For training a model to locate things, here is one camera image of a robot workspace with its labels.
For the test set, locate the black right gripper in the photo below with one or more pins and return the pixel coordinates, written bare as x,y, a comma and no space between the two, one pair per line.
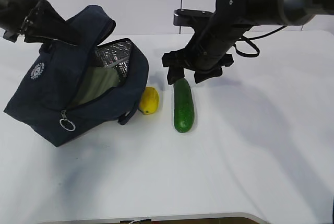
207,68

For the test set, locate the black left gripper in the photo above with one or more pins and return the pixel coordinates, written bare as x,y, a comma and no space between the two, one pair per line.
38,21

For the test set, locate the dark green cucumber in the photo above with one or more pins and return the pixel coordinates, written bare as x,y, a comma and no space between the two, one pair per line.
184,113

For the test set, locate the yellow lemon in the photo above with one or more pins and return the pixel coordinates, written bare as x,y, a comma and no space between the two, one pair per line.
149,101

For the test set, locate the green lid glass food container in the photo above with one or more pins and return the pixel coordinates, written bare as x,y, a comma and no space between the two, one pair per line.
96,81

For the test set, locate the navy blue lunch bag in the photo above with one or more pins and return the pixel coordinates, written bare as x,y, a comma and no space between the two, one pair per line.
45,93

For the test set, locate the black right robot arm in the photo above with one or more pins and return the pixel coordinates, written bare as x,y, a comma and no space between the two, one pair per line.
207,52

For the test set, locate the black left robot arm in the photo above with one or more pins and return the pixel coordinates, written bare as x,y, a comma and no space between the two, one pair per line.
37,21

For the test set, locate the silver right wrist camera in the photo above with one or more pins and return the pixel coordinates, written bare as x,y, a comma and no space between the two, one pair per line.
188,17

